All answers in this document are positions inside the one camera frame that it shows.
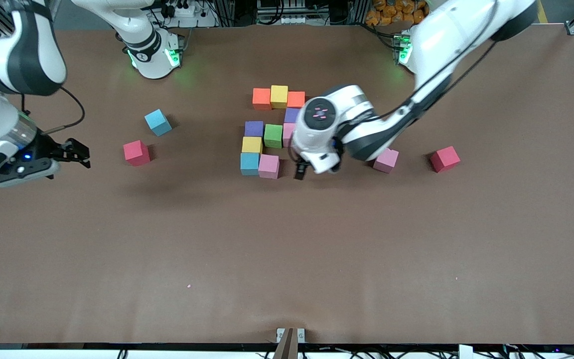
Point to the white power strip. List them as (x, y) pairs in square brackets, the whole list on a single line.
[(183, 11)]

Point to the pink foam cube with notch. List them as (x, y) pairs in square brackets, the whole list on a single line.
[(385, 161)]

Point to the red foam cube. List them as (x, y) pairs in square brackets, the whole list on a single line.
[(445, 158), (136, 152)]

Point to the blue foam cube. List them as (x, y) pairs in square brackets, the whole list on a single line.
[(249, 163), (158, 122)]

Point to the orange bag pile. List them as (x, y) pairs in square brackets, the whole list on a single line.
[(386, 12)]

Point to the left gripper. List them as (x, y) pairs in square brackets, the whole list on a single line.
[(300, 170)]

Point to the grey electronics box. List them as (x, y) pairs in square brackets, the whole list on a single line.
[(282, 10)]

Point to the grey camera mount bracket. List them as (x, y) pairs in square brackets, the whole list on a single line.
[(287, 344)]

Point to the brown table cover sheet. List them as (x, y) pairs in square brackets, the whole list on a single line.
[(287, 249)]

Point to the orange foam cube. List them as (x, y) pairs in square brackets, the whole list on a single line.
[(296, 99), (261, 98)]

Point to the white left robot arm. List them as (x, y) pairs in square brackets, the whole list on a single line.
[(446, 30)]

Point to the yellow foam cube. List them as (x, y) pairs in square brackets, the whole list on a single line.
[(279, 96), (252, 144)]

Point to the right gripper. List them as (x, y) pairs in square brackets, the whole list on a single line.
[(49, 147)]

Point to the purple foam cube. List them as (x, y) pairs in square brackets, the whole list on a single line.
[(254, 128), (290, 115)]

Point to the green foam cube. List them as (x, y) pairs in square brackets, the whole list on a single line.
[(273, 135)]

